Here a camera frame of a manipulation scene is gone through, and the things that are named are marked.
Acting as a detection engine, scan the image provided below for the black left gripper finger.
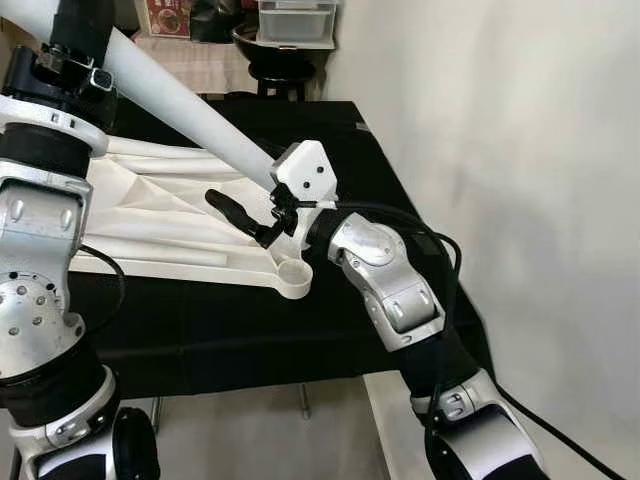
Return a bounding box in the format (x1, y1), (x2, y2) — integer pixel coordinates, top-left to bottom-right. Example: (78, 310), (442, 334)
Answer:
(48, 0), (116, 61)

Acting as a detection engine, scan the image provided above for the white plastic table top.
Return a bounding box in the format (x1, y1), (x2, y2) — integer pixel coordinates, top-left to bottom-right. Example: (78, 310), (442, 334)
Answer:
(68, 135), (315, 301)

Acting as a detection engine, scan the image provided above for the red printed carton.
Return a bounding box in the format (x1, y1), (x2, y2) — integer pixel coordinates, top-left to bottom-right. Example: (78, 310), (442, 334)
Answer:
(145, 0), (193, 39)

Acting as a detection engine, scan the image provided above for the black tablecloth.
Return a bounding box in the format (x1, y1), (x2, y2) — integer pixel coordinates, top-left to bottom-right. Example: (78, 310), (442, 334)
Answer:
(40, 96), (496, 401)

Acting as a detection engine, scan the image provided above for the pale patterned cloth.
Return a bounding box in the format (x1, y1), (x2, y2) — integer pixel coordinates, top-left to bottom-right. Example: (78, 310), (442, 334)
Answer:
(130, 38), (251, 96)

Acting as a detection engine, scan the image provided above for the black plastic bag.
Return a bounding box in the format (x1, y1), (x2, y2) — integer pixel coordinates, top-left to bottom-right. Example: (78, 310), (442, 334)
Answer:
(190, 0), (251, 43)

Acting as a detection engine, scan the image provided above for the clear plastic storage box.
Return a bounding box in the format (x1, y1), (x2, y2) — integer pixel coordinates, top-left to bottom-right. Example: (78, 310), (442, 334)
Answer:
(257, 0), (339, 46)

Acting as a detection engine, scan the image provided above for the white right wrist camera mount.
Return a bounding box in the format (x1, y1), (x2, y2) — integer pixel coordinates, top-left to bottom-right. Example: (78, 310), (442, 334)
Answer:
(271, 140), (339, 213)

